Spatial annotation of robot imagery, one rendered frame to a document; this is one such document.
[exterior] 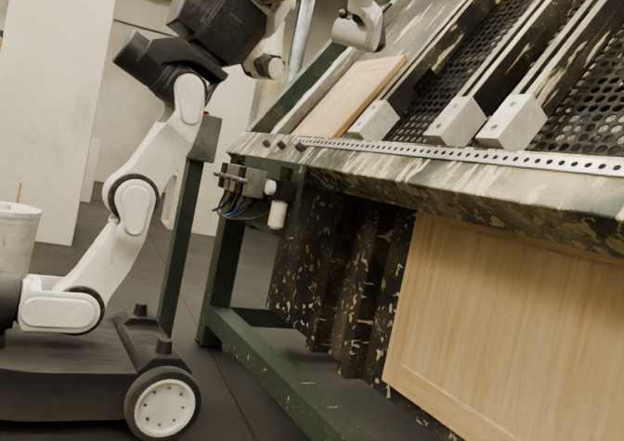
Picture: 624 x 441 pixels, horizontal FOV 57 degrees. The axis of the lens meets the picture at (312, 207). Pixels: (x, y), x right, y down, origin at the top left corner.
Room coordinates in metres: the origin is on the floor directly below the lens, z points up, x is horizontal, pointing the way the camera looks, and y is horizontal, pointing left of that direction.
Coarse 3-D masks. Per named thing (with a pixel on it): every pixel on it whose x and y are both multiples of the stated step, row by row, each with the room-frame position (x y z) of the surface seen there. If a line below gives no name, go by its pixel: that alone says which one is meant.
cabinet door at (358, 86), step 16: (368, 64) 2.08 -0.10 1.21; (384, 64) 1.97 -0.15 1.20; (400, 64) 1.91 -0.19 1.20; (352, 80) 2.08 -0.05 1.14; (368, 80) 1.97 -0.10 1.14; (384, 80) 1.88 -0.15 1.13; (336, 96) 2.07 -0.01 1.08; (352, 96) 1.96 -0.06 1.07; (368, 96) 1.86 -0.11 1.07; (320, 112) 2.05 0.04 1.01; (336, 112) 1.95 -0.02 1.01; (352, 112) 1.85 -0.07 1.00; (304, 128) 2.04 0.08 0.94; (320, 128) 1.94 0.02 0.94; (336, 128) 1.84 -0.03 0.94
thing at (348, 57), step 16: (400, 0) 2.34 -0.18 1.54; (384, 16) 2.31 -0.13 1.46; (352, 48) 2.26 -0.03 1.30; (336, 64) 2.25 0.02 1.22; (320, 80) 2.24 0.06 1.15; (336, 80) 2.24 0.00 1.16; (304, 96) 2.23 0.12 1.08; (320, 96) 2.21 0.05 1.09; (304, 112) 2.19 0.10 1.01; (288, 128) 2.16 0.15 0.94
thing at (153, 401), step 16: (160, 368) 1.50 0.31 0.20; (176, 368) 1.52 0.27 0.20; (144, 384) 1.45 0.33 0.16; (160, 384) 1.47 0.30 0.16; (176, 384) 1.50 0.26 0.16; (192, 384) 1.51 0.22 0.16; (128, 400) 1.44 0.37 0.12; (144, 400) 1.47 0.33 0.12; (160, 400) 1.49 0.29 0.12; (176, 400) 1.51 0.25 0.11; (192, 400) 1.51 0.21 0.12; (128, 416) 1.44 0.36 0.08; (144, 416) 1.47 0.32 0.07; (160, 416) 1.49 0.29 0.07; (176, 416) 1.51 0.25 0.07; (192, 416) 1.52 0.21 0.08; (144, 432) 1.46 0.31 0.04; (160, 432) 1.49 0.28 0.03; (176, 432) 1.50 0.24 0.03
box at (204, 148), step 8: (208, 120) 2.20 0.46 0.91; (216, 120) 2.22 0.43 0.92; (200, 128) 2.19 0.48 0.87; (208, 128) 2.20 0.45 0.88; (216, 128) 2.22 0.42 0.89; (200, 136) 2.19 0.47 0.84; (208, 136) 2.21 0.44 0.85; (216, 136) 2.22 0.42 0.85; (200, 144) 2.19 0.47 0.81; (208, 144) 2.21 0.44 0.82; (216, 144) 2.23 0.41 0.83; (192, 152) 2.18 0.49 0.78; (200, 152) 2.20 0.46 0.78; (208, 152) 2.21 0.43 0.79; (200, 160) 2.20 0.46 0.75; (208, 160) 2.22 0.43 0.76
